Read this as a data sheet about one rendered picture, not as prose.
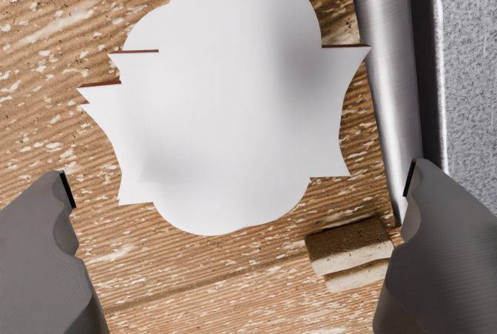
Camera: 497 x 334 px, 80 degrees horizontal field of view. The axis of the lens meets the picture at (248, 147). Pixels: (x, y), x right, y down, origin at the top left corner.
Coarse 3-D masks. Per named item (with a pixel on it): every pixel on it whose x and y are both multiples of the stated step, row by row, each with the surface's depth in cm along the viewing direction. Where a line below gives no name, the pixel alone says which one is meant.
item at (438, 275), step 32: (416, 160) 11; (416, 192) 9; (448, 192) 9; (416, 224) 8; (448, 224) 8; (480, 224) 8; (416, 256) 7; (448, 256) 7; (480, 256) 7; (384, 288) 6; (416, 288) 6; (448, 288) 6; (480, 288) 6; (384, 320) 6; (416, 320) 6; (448, 320) 6; (480, 320) 6
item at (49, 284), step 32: (32, 192) 9; (64, 192) 11; (0, 224) 8; (32, 224) 8; (64, 224) 9; (0, 256) 7; (32, 256) 7; (64, 256) 7; (0, 288) 6; (32, 288) 6; (64, 288) 6; (0, 320) 6; (32, 320) 6; (64, 320) 6; (96, 320) 6
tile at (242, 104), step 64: (192, 0) 13; (256, 0) 13; (128, 64) 14; (192, 64) 14; (256, 64) 14; (320, 64) 14; (192, 128) 16; (256, 128) 16; (320, 128) 16; (192, 192) 17; (256, 192) 18
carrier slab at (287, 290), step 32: (288, 256) 25; (192, 288) 26; (224, 288) 26; (256, 288) 26; (288, 288) 26; (320, 288) 26; (352, 288) 26; (128, 320) 28; (160, 320) 28; (192, 320) 28; (224, 320) 28; (256, 320) 28; (288, 320) 28; (320, 320) 28; (352, 320) 29
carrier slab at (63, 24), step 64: (0, 0) 15; (64, 0) 15; (128, 0) 15; (320, 0) 16; (0, 64) 17; (64, 64) 17; (0, 128) 18; (64, 128) 18; (0, 192) 21; (320, 192) 21; (384, 192) 22; (128, 256) 24; (192, 256) 24; (256, 256) 24
